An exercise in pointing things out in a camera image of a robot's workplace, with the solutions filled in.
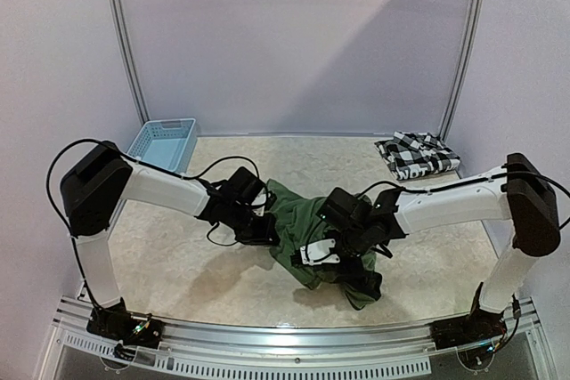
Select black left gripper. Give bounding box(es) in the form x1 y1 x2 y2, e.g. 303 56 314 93
226 203 281 246

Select green garment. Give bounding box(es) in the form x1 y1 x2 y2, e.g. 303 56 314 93
267 179 382 311

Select black white checked shirt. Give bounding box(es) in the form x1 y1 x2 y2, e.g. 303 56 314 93
374 132 460 182

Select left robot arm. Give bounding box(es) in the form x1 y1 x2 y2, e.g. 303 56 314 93
59 141 280 339

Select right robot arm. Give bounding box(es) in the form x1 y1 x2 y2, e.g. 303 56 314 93
302 153 561 341

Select light blue plastic basket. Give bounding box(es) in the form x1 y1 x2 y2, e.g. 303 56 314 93
127 118 197 173

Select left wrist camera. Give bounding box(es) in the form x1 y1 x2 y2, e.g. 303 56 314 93
251 189 274 217

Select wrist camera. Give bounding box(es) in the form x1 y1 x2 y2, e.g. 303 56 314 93
251 189 274 217
290 239 340 266

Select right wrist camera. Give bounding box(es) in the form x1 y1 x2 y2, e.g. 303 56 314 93
290 239 340 266

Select front aluminium rail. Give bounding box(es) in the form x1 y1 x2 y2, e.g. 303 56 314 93
38 297 557 379

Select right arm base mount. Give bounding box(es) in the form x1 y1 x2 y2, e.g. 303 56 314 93
429 309 521 353

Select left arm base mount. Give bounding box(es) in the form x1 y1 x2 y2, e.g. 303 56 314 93
86 298 166 362

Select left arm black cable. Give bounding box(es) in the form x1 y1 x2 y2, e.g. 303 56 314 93
45 138 264 247

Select right aluminium wall post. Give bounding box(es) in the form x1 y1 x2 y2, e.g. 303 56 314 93
437 0 483 141

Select aluminium wall post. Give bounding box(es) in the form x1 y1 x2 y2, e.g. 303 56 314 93
109 0 151 124
437 0 483 141

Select left aluminium wall post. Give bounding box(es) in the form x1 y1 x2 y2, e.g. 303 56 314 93
109 0 151 124

